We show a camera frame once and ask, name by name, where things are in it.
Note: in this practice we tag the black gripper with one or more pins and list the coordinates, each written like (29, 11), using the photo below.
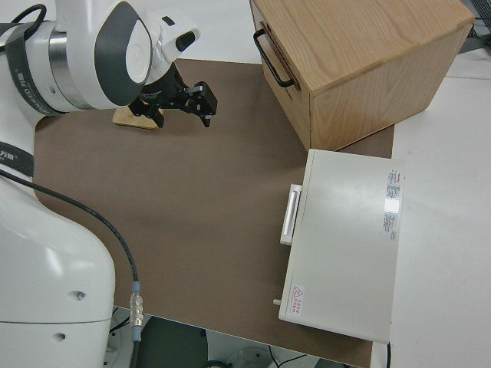
(165, 90)

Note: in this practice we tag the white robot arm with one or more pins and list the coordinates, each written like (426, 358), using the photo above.
(57, 249)

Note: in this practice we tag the wooden mug stand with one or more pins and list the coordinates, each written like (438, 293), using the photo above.
(124, 117)

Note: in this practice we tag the brown table mat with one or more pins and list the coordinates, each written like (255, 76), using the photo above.
(192, 184)

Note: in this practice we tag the wooden box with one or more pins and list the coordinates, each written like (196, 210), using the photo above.
(364, 57)

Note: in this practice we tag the white toaster oven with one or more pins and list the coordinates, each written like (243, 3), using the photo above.
(345, 237)

